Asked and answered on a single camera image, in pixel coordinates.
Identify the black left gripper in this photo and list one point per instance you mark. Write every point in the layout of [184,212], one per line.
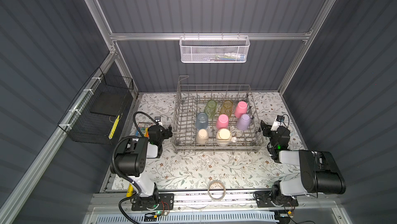
[165,135]

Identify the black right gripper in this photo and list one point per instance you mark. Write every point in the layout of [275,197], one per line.
[268,130]

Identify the purple cup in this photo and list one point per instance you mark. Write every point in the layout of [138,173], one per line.
[243,122]

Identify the beige cup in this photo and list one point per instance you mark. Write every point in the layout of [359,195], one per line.
[202,137]

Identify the blue glass tumbler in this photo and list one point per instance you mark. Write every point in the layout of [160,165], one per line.
[201,121]

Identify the pink cup front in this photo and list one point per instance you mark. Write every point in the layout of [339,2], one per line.
[241,108]

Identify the pink cup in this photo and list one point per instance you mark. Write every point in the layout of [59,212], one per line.
[222,122]
[241,108]

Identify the white ceramic mug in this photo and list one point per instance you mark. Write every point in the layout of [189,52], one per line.
[224,137]

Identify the green glass tumbler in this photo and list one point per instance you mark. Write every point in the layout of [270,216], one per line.
[211,109]

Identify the yellow glass tumbler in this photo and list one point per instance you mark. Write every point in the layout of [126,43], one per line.
[227,108]

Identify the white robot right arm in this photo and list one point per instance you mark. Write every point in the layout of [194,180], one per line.
[318,171]

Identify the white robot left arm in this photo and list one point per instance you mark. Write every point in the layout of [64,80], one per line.
[129,160]

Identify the coloured marker pack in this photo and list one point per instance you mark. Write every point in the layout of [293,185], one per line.
[143,127]

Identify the yellow marker in basket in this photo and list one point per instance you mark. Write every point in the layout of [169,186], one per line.
[114,127]

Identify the yellow marker on table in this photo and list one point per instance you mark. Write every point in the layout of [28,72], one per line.
[130,191]

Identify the clear tape roll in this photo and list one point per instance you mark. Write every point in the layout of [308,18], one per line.
[216,190]

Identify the items in white basket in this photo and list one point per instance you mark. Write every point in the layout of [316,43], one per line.
[228,57]

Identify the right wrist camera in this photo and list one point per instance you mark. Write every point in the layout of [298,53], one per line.
[279,121]

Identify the grey wire dish rack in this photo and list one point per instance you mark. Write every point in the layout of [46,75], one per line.
[191,99]

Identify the black wire wall basket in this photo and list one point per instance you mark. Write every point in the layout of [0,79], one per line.
[90,118]

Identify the white mesh wall basket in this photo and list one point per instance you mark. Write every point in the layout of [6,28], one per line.
[196,49]

